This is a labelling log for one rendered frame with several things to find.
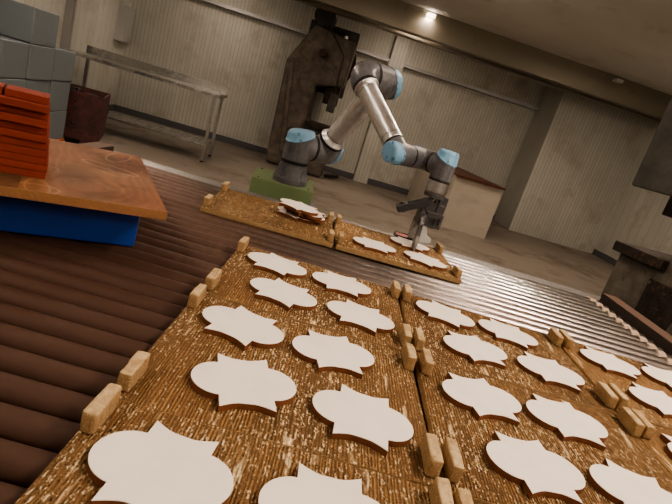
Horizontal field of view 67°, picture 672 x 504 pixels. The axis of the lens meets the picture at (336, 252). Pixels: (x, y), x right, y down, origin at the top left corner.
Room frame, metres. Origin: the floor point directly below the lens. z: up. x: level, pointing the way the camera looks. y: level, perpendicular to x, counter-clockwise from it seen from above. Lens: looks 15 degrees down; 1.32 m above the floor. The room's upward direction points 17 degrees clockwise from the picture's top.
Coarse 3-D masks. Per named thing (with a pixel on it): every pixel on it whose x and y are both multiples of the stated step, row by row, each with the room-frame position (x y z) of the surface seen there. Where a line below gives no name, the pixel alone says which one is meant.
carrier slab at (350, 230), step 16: (336, 224) 1.76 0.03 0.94; (352, 224) 1.84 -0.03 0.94; (336, 240) 1.54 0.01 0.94; (384, 240) 1.74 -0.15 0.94; (368, 256) 1.50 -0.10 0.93; (384, 256) 1.52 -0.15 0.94; (400, 256) 1.58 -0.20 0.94; (432, 256) 1.72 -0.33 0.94; (432, 272) 1.52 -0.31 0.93; (448, 272) 1.57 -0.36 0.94
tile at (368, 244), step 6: (354, 240) 1.57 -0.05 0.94; (360, 240) 1.58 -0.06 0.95; (366, 240) 1.61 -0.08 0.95; (372, 240) 1.63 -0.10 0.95; (366, 246) 1.53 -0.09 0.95; (372, 246) 1.55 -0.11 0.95; (378, 246) 1.58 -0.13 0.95; (384, 246) 1.60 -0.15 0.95; (378, 252) 1.54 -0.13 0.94; (384, 252) 1.54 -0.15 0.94; (390, 252) 1.56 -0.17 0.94
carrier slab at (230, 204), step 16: (224, 192) 1.71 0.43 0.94; (240, 192) 1.79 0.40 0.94; (208, 208) 1.45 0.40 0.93; (224, 208) 1.50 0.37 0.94; (240, 208) 1.56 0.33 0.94; (256, 208) 1.63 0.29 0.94; (272, 208) 1.70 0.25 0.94; (256, 224) 1.46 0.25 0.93; (272, 224) 1.49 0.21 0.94; (288, 224) 1.55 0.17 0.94; (304, 224) 1.61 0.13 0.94; (320, 224) 1.68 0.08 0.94; (304, 240) 1.48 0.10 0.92; (320, 240) 1.48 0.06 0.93
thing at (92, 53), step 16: (64, 48) 6.96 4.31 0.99; (96, 48) 7.78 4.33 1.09; (112, 64) 7.05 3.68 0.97; (128, 64) 7.85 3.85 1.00; (144, 64) 7.89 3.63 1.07; (160, 80) 7.15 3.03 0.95; (176, 80) 7.75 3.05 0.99; (192, 80) 8.00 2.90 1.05; (224, 96) 7.81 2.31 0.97; (112, 112) 7.68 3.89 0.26; (144, 128) 7.20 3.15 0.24; (160, 128) 7.57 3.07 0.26; (208, 128) 7.30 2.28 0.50
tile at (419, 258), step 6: (408, 252) 1.62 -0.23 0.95; (414, 252) 1.65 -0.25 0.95; (408, 258) 1.59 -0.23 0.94; (414, 258) 1.57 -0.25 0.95; (420, 258) 1.59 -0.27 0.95; (426, 258) 1.62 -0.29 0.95; (432, 258) 1.64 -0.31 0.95; (420, 264) 1.56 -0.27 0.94; (426, 264) 1.55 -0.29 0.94; (432, 264) 1.56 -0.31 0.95; (438, 264) 1.59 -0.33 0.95; (444, 264) 1.61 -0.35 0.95; (444, 270) 1.57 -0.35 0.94
